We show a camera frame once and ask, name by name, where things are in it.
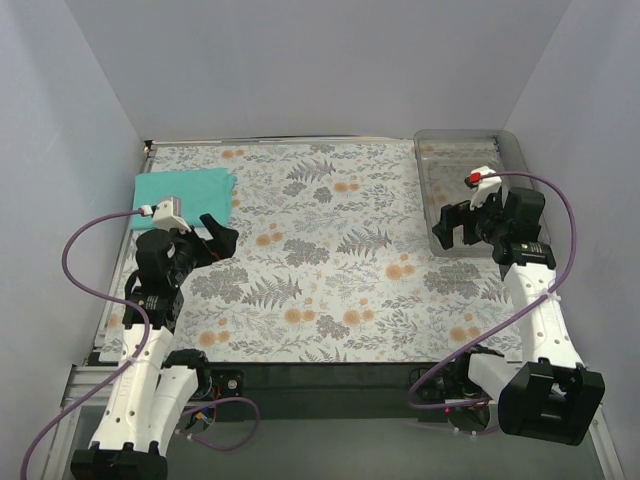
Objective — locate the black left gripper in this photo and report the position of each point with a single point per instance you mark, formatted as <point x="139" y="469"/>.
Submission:
<point x="201" y="242"/>

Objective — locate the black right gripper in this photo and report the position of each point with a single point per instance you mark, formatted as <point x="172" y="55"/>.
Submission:
<point x="463" y="226"/>

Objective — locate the teal green t-shirt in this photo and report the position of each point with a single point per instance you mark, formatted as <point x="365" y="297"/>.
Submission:
<point x="201" y="191"/>

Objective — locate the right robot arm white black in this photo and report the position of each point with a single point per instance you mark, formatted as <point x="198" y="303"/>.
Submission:
<point x="553" y="396"/>

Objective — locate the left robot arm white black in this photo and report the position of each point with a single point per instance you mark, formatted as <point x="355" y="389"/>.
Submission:
<point x="151" y="385"/>

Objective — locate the floral patterned table mat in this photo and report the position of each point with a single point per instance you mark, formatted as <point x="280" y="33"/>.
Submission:
<point x="333" y="260"/>

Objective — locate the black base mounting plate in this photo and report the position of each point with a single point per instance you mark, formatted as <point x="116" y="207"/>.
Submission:
<point x="329" y="390"/>

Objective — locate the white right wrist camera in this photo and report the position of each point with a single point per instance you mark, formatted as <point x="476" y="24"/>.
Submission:
<point x="484" y="182"/>

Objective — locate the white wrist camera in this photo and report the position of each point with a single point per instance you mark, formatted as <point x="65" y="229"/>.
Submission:
<point x="484" y="182"/>
<point x="167" y="212"/>

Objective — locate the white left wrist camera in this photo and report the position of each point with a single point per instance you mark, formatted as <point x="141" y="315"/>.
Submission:
<point x="167" y="212"/>

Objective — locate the aluminium frame rail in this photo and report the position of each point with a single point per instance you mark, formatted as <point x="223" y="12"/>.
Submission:
<point x="83" y="378"/>

